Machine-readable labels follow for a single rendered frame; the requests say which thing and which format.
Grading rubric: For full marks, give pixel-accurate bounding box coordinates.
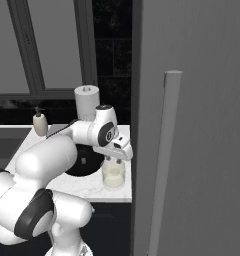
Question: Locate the glass of lemonade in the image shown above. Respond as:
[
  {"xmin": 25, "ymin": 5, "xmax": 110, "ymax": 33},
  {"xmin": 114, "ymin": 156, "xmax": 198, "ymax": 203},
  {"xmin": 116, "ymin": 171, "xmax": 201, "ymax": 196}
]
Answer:
[{"xmin": 101, "ymin": 157, "xmax": 127, "ymax": 191}]

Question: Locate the grey fridge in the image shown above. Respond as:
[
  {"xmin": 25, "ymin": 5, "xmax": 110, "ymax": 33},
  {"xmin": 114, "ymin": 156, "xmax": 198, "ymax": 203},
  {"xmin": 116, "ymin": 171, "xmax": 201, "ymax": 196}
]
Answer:
[{"xmin": 130, "ymin": 0, "xmax": 240, "ymax": 256}]

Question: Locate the white paper towel roll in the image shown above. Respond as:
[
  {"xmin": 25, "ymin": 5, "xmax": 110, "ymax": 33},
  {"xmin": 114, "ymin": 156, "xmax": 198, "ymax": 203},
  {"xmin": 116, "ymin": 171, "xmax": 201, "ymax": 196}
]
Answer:
[{"xmin": 73, "ymin": 84, "xmax": 101, "ymax": 122}]

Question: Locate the black ice bowl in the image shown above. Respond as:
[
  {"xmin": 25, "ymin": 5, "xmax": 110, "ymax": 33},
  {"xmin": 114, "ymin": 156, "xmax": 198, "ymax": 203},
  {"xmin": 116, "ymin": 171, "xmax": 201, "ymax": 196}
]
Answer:
[{"xmin": 63, "ymin": 143, "xmax": 107, "ymax": 178}]

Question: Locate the beige soap dispenser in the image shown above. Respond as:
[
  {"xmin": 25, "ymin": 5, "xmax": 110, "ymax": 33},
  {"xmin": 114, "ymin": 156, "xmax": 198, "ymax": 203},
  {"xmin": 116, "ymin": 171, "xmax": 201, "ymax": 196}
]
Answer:
[{"xmin": 32, "ymin": 106, "xmax": 49, "ymax": 137}]

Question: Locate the grey sink basin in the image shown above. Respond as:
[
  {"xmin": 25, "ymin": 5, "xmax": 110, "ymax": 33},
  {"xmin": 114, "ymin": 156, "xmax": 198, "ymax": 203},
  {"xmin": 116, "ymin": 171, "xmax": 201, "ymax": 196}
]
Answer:
[{"xmin": 0, "ymin": 124, "xmax": 34, "ymax": 170}]

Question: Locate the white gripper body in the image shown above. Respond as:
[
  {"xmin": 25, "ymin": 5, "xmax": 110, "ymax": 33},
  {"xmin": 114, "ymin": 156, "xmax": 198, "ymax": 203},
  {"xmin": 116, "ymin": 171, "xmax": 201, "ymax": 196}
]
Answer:
[{"xmin": 92, "ymin": 142, "xmax": 134, "ymax": 162}]

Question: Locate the dark base cabinet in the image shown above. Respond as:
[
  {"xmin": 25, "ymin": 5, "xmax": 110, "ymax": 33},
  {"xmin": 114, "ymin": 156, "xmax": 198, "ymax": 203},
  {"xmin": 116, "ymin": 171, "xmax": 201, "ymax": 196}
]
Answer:
[{"xmin": 79, "ymin": 201, "xmax": 133, "ymax": 256}]

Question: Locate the grey fridge door handle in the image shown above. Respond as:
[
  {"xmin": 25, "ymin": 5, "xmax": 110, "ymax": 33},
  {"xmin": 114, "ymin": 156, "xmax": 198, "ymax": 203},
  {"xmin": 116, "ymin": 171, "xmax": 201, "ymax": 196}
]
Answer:
[{"xmin": 147, "ymin": 69, "xmax": 184, "ymax": 256}]

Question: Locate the grey framed window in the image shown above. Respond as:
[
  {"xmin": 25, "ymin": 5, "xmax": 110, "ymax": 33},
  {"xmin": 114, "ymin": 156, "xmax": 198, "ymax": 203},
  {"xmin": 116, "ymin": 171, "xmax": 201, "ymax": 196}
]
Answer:
[{"xmin": 0, "ymin": 0, "xmax": 99, "ymax": 101}]

